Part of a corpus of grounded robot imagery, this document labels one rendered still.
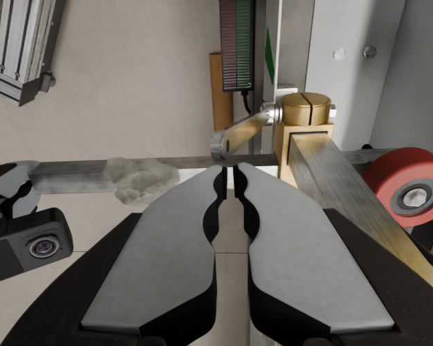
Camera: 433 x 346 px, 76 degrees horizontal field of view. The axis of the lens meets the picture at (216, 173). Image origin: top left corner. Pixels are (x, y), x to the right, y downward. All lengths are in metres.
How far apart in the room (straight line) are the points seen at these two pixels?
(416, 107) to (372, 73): 0.11
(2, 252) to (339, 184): 0.27
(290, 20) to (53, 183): 0.37
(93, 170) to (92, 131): 1.01
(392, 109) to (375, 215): 0.39
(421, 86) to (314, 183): 0.32
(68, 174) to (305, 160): 0.26
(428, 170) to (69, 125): 1.29
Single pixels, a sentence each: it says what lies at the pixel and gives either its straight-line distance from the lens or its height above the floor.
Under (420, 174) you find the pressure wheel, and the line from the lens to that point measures 0.32.
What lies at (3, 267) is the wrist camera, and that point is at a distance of 0.31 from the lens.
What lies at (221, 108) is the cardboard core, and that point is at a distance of 1.11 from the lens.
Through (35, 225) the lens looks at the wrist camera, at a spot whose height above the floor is 0.96.
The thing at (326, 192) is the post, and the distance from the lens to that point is 0.21.
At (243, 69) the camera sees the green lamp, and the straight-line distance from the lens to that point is 0.44.
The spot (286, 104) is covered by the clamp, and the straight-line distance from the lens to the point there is 0.29.
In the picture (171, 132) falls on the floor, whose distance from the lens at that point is 1.25.
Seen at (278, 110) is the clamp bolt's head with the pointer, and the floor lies 0.85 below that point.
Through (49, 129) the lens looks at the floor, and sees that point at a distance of 1.45.
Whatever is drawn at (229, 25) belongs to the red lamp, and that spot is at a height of 0.70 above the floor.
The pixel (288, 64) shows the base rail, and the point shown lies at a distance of 0.45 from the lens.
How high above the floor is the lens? 1.13
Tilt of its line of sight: 58 degrees down
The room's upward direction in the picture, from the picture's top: 177 degrees counter-clockwise
